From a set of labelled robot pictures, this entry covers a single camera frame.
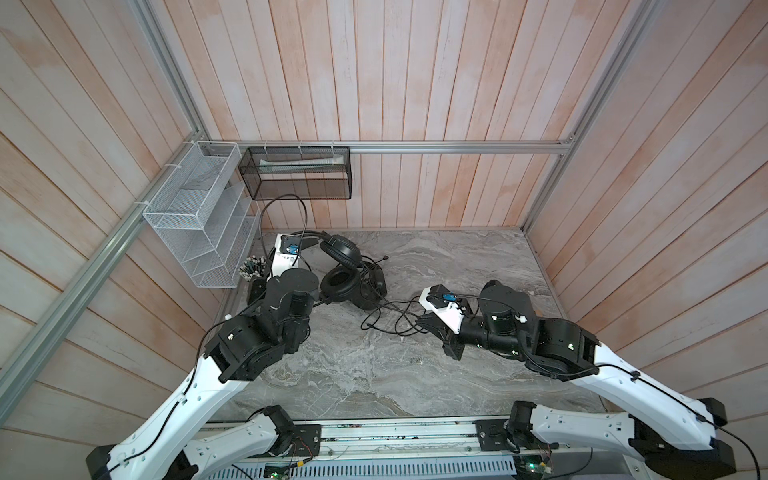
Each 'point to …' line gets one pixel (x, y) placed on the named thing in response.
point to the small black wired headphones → (340, 281)
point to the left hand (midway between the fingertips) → (270, 269)
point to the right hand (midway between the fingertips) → (421, 319)
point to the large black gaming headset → (373, 285)
